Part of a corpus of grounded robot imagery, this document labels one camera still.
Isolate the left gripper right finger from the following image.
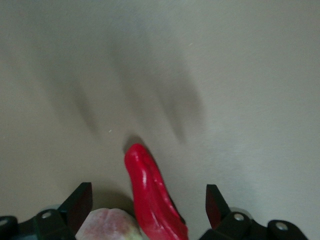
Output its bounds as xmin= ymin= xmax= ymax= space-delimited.
xmin=197 ymin=184 xmax=310 ymax=240

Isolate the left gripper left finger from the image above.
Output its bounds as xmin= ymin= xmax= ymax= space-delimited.
xmin=0 ymin=182 xmax=93 ymax=240

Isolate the red chili pepper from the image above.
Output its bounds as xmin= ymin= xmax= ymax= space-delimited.
xmin=124 ymin=143 xmax=189 ymax=240

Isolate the pale yellow pink peach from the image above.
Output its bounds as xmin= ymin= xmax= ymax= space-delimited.
xmin=74 ymin=208 xmax=145 ymax=240

